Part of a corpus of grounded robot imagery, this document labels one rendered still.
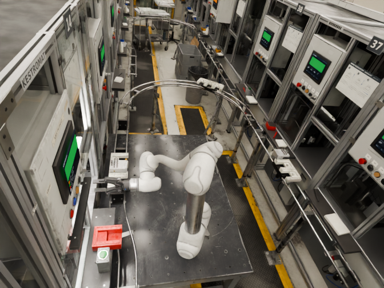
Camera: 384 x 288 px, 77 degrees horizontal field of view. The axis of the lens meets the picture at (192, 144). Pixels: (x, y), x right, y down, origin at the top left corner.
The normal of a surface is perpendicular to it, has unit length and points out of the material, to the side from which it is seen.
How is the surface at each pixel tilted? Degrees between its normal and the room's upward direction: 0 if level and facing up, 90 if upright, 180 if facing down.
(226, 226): 0
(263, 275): 0
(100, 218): 0
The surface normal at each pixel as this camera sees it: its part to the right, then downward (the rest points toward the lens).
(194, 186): -0.30, 0.49
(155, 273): 0.15, -0.76
